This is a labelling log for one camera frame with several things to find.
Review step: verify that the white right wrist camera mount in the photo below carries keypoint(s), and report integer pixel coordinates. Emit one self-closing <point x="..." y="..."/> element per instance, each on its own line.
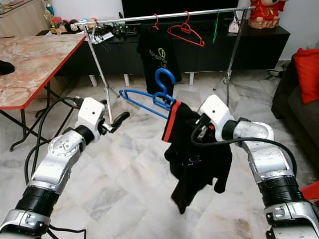
<point x="214" y="109"/>

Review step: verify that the white paper stack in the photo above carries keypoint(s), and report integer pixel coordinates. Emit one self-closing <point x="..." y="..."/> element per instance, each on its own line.
<point x="102" y="36"/>

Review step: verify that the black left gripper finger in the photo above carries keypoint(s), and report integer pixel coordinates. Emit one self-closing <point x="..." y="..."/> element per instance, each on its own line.
<point x="121" y="119"/>

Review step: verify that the red cushion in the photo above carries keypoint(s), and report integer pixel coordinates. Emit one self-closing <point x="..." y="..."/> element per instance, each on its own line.
<point x="308" y="74"/>

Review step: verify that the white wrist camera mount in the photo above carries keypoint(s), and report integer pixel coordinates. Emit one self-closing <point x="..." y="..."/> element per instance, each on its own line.
<point x="214" y="109"/>
<point x="92" y="112"/>

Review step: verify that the marble pattern folding table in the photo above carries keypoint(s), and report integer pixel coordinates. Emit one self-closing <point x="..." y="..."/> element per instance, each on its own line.
<point x="35" y="64"/>

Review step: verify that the red laughing Buddha statue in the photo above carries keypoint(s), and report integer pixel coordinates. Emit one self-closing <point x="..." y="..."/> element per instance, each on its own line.
<point x="268" y="14"/>

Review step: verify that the white pink tissue pack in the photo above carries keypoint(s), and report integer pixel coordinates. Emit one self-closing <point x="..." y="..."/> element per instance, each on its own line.
<point x="234" y="26"/>

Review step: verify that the blue bottle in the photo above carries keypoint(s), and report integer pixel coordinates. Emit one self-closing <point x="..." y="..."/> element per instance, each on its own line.
<point x="49" y="7"/>

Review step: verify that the red plastic stool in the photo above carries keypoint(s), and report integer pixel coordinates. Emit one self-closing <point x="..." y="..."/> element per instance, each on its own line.
<point x="310" y="191"/>

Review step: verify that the light wood display cabinet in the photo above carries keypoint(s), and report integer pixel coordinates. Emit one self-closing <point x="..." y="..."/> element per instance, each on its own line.
<point x="20" y="22"/>

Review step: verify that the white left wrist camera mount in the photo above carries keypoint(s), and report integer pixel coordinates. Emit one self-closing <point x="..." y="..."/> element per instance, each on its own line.
<point x="92" y="112"/>

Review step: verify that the orange round toy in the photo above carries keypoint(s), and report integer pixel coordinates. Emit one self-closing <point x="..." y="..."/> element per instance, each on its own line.
<point x="92" y="22"/>

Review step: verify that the blue plastic hanger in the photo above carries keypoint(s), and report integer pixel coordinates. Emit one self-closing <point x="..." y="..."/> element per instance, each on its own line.
<point x="164" y="70"/>

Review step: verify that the black white plush doll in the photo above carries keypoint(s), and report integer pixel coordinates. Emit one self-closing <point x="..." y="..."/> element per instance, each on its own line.
<point x="72" y="25"/>

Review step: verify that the white blue round toy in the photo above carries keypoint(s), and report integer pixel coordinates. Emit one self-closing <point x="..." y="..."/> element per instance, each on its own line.
<point x="82" y="23"/>

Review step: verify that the green plastic hanger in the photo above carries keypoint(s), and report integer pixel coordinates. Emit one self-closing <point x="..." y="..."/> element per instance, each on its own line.
<point x="216" y="27"/>

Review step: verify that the dark grey fabric sofa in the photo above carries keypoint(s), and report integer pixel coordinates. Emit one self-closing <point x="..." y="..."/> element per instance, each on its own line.
<point x="294" y="114"/>

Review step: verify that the red plastic hanger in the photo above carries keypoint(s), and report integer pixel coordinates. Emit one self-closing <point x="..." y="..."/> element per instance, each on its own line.
<point x="187" y="29"/>
<point x="155" y="21"/>

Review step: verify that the black flat screen television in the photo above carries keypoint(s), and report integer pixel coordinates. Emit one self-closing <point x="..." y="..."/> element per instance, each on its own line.
<point x="179" y="6"/>

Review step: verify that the silver metal clothes rack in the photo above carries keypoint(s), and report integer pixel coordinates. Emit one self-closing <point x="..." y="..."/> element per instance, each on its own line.
<point x="144" y="17"/>

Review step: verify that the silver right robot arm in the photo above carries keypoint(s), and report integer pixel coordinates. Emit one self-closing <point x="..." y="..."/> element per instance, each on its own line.
<point x="274" y="164"/>

